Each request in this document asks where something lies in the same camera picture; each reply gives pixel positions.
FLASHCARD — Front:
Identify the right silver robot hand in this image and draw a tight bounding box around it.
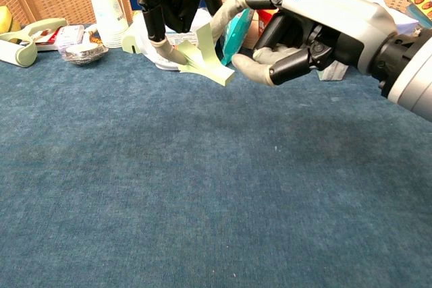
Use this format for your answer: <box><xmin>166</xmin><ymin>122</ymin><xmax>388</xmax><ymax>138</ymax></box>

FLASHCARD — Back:
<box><xmin>209</xmin><ymin>0</ymin><xmax>398</xmax><ymax>88</ymax></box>

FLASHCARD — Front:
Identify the small pale green stick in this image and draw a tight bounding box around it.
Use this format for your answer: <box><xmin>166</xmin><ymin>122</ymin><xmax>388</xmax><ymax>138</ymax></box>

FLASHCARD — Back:
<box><xmin>178</xmin><ymin>22</ymin><xmax>236</xmax><ymax>87</ymax></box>

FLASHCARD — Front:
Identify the white plastic tub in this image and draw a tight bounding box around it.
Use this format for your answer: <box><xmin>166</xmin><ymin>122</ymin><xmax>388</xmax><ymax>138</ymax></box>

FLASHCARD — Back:
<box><xmin>132</xmin><ymin>7</ymin><xmax>217</xmax><ymax>71</ymax></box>

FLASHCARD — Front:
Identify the white long carton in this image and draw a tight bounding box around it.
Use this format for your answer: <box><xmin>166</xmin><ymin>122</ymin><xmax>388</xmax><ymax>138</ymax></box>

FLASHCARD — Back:
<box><xmin>317</xmin><ymin>61</ymin><xmax>349</xmax><ymax>82</ymax></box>

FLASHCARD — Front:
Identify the white tissue pack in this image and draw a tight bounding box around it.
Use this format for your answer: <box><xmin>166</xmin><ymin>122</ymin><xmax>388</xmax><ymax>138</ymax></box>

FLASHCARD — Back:
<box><xmin>333</xmin><ymin>0</ymin><xmax>421</xmax><ymax>38</ymax></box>

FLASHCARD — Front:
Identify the white paper cup stack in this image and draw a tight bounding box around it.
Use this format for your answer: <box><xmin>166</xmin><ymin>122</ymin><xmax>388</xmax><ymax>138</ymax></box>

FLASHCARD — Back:
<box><xmin>88</xmin><ymin>0</ymin><xmax>131</xmax><ymax>49</ymax></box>

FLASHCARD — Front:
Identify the teal snack bag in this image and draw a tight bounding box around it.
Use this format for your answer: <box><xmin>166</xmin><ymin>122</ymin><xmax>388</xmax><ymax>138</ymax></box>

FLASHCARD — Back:
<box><xmin>220</xmin><ymin>0</ymin><xmax>258</xmax><ymax>67</ymax></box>

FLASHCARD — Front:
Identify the small brown snack packet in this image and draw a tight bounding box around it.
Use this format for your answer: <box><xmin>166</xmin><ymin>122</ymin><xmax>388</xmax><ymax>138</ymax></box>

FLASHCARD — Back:
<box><xmin>90</xmin><ymin>29</ymin><xmax>104</xmax><ymax>47</ymax></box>

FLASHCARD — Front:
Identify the clear container with white lid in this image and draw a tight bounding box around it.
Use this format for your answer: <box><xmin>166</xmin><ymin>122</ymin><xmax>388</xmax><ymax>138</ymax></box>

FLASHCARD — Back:
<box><xmin>63</xmin><ymin>43</ymin><xmax>110</xmax><ymax>66</ymax></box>

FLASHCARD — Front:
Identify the small clear purple box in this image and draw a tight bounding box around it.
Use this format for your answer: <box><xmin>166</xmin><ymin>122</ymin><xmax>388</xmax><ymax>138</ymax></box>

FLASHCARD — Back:
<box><xmin>55</xmin><ymin>24</ymin><xmax>86</xmax><ymax>48</ymax></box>

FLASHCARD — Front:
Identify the white red flat box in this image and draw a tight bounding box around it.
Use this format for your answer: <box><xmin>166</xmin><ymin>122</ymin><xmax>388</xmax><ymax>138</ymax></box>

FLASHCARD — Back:
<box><xmin>32</xmin><ymin>25</ymin><xmax>65</xmax><ymax>52</ymax></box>

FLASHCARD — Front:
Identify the green white lint roller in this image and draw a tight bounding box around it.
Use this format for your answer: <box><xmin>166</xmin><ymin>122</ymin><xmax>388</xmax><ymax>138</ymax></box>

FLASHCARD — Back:
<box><xmin>0</xmin><ymin>18</ymin><xmax>68</xmax><ymax>68</ymax></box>

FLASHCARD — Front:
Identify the blue table cloth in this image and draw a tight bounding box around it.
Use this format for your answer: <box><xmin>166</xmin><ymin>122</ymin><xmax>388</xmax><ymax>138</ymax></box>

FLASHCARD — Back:
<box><xmin>0</xmin><ymin>45</ymin><xmax>432</xmax><ymax>288</ymax></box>

